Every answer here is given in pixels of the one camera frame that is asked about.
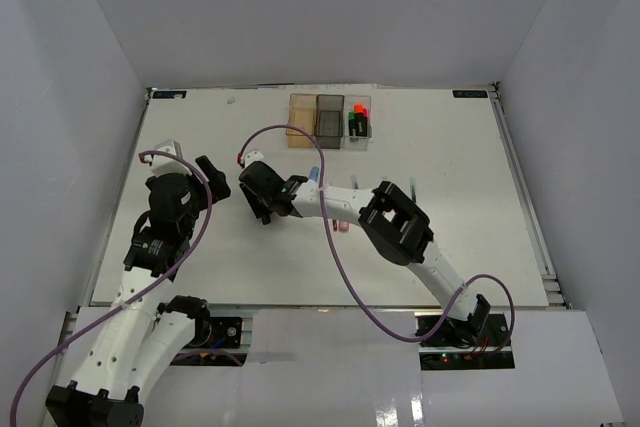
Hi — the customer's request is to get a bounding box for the green cap black highlighter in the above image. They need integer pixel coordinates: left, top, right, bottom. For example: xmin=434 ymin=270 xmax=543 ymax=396
xmin=347 ymin=111 xmax=357 ymax=137

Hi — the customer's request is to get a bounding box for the orange cap black highlighter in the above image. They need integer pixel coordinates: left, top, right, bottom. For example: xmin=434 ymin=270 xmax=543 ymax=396
xmin=353 ymin=104 xmax=365 ymax=137

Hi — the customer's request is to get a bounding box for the pink cap black highlighter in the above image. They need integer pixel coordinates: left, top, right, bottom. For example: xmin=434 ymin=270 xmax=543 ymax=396
xmin=362 ymin=107 xmax=371 ymax=138

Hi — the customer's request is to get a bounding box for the green gel pen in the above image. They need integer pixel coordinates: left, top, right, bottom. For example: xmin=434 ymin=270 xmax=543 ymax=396
xmin=409 ymin=177 xmax=417 ymax=202

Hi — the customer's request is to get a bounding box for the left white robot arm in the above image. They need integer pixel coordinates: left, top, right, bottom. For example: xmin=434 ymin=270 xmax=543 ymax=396
xmin=45 ymin=149 xmax=231 ymax=426

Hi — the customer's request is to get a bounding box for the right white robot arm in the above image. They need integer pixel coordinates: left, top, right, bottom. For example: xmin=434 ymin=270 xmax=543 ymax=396
xmin=239 ymin=160 xmax=491 ymax=346

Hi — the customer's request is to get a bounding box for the blue correction tape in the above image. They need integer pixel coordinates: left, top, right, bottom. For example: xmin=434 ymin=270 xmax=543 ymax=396
xmin=309 ymin=166 xmax=320 ymax=182

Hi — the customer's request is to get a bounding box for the amber transparent container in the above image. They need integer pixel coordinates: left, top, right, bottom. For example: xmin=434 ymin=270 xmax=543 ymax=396
xmin=285 ymin=93 xmax=317 ymax=148

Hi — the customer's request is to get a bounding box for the left blue table label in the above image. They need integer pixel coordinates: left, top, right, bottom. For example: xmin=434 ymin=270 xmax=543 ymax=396
xmin=152 ymin=90 xmax=187 ymax=100

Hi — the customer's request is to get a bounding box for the blue table label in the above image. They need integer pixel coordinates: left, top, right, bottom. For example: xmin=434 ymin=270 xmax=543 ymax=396
xmin=452 ymin=89 xmax=488 ymax=99
xmin=152 ymin=90 xmax=187 ymax=100

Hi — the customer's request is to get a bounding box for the right blue table label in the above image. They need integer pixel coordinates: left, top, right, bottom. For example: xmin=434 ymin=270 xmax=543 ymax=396
xmin=452 ymin=89 xmax=488 ymax=99

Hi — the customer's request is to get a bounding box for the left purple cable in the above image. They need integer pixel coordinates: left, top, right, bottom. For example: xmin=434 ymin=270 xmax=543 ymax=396
xmin=8 ymin=150 xmax=214 ymax=427

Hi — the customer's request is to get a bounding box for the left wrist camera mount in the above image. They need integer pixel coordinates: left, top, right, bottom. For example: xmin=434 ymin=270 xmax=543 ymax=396
xmin=138 ymin=140 xmax=189 ymax=177

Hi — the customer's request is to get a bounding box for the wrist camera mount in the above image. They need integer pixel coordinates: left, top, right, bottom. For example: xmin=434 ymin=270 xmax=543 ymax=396
xmin=138 ymin=140 xmax=189 ymax=177
xmin=236 ymin=149 xmax=264 ymax=169

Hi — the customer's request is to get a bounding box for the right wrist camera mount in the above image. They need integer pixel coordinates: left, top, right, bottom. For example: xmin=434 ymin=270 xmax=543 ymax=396
xmin=236 ymin=149 xmax=264 ymax=169

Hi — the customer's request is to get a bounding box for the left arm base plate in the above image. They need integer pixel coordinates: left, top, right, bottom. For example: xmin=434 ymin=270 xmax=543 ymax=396
xmin=171 ymin=317 xmax=247 ymax=367

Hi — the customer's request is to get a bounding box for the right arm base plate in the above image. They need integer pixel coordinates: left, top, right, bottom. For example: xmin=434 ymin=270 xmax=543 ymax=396
xmin=419 ymin=314 xmax=515 ymax=372

